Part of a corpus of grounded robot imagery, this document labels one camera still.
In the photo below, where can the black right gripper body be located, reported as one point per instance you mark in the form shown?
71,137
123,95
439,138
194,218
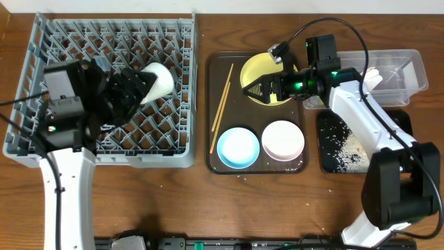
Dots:
297,84

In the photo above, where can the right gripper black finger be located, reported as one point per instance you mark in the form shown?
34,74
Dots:
266,84
261,97

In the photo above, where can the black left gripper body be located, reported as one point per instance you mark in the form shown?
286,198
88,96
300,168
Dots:
128,87

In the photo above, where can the white paper cup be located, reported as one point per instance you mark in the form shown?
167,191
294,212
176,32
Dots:
163,85

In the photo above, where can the pink bowl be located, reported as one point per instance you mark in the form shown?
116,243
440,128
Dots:
283,140

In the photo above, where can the white tissue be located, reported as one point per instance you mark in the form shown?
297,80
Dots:
372,78

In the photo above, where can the light blue bowl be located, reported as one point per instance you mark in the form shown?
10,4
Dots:
238,148

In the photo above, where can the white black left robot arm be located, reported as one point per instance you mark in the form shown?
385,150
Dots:
84,96

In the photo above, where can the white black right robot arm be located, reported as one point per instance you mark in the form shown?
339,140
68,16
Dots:
402,180

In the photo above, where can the spilled rice food waste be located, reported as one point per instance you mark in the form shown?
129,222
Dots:
350,152

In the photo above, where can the yellow round plate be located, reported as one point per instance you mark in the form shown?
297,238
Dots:
257,66

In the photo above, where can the dark brown serving tray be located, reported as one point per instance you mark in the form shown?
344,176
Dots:
241,111

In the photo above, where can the wooden chopstick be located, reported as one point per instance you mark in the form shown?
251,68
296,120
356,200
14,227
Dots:
216,131
222,98

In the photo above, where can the black rectangular bin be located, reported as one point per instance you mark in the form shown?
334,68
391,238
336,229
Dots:
333,146

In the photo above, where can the grey plastic dish rack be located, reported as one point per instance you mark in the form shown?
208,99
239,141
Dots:
161,133

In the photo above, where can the clear plastic container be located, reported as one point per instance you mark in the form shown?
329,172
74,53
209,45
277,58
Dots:
403,74

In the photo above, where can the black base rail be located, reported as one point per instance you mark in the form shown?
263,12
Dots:
182,242

